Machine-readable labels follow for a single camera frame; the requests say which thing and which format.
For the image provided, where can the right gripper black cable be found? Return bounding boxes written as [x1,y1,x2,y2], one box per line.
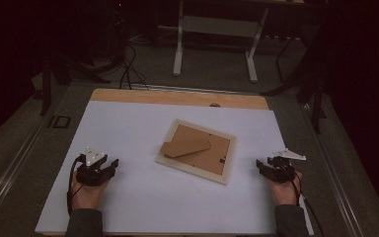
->
[285,164,326,237]

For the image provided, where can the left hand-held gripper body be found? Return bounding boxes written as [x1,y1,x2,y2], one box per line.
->
[76,146,116,188]

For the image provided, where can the person's left hand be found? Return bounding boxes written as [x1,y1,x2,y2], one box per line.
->
[70,171,112,211]

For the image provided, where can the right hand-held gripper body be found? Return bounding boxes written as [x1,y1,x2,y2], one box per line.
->
[264,148,307,184]

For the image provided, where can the white desk frame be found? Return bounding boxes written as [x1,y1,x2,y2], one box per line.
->
[172,0,271,83]

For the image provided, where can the metal floor rail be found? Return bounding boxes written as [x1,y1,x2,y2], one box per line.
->
[129,82,268,97]
[0,122,48,228]
[300,102,365,237]

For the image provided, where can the white table sheet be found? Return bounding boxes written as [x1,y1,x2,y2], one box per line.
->
[34,100,314,235]

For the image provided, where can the wooden photo frame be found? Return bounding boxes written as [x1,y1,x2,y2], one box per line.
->
[154,118,238,186]

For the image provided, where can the black metal stand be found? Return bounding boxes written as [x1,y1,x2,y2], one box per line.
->
[261,33,328,134]
[38,55,112,117]

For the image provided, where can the black floor cables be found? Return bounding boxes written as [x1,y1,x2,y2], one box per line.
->
[117,41,151,91]

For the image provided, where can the person's right hand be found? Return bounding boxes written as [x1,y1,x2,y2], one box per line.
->
[265,171,304,207]

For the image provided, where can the black floor socket plate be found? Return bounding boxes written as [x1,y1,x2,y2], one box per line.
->
[47,115,72,129]

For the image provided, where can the dark equipment rack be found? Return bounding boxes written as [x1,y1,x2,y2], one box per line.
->
[107,0,130,65]

